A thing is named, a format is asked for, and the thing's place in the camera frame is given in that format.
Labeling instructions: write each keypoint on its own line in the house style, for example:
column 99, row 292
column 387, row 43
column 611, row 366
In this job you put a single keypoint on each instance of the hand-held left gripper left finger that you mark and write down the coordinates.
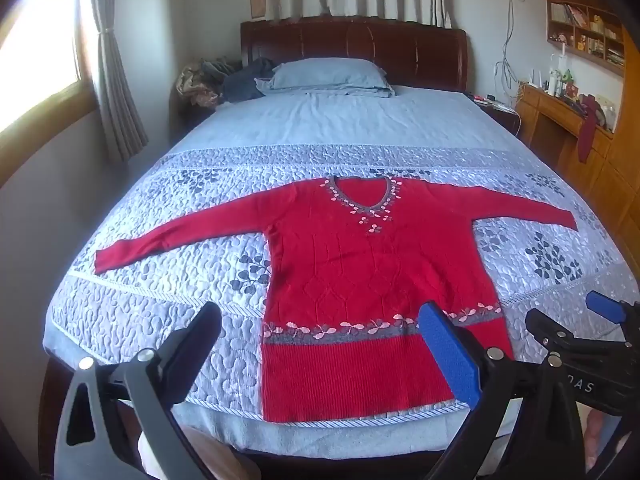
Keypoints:
column 200, row 332

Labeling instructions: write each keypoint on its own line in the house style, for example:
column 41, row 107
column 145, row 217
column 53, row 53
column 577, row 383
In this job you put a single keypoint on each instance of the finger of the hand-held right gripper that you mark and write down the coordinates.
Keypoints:
column 575, row 340
column 605, row 306

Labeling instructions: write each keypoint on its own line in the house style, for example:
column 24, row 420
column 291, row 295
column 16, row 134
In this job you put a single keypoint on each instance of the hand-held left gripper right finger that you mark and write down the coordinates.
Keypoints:
column 447, row 355

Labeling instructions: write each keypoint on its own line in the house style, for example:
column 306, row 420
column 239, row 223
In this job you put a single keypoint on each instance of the red knitted sweater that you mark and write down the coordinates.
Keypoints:
column 350, row 260

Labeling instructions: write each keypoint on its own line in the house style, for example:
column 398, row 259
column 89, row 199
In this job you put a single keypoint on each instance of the grey quilted bedspread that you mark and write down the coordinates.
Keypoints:
column 150, row 285

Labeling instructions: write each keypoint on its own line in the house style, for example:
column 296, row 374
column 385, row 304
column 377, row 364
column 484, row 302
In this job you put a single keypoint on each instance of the dark red hanging cloth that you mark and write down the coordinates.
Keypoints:
column 587, row 130

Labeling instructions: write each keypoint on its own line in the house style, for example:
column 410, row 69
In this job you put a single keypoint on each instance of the wooden desk cabinet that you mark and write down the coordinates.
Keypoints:
column 555, row 130

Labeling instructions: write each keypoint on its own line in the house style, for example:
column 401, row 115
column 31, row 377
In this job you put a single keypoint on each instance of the white jar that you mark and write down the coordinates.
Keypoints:
column 606, row 112

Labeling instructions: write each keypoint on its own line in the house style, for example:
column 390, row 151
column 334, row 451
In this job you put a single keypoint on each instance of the dark bedside table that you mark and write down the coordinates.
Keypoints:
column 495, row 110

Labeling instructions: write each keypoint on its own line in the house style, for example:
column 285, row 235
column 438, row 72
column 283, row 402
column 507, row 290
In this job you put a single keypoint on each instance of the white bottle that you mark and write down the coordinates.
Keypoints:
column 552, row 82

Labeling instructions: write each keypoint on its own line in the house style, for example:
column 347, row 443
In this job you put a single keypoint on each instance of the grey window curtain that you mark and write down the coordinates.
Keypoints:
column 115, row 85

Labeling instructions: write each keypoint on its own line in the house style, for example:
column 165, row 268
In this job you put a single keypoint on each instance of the light blue pillow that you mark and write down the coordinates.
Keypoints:
column 325, row 75

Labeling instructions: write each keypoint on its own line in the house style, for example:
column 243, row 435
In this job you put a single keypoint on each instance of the dark wooden headboard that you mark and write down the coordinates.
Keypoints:
column 400, row 45

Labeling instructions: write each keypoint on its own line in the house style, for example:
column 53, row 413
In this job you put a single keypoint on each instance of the wooden wall shelf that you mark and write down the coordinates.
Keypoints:
column 585, row 30

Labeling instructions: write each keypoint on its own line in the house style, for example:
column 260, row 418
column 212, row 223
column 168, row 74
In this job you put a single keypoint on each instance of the window with wooden frame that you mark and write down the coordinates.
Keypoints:
column 35, row 35

